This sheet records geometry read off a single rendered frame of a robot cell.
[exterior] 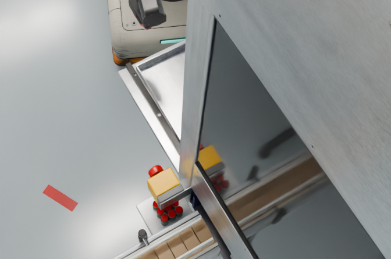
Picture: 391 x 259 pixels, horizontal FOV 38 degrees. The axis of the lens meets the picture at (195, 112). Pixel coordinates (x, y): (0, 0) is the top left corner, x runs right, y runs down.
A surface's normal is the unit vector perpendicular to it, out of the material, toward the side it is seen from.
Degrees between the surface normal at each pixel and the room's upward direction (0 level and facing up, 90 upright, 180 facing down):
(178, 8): 0
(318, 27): 90
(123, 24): 0
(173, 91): 0
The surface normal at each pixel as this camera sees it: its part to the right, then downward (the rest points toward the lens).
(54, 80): 0.04, -0.41
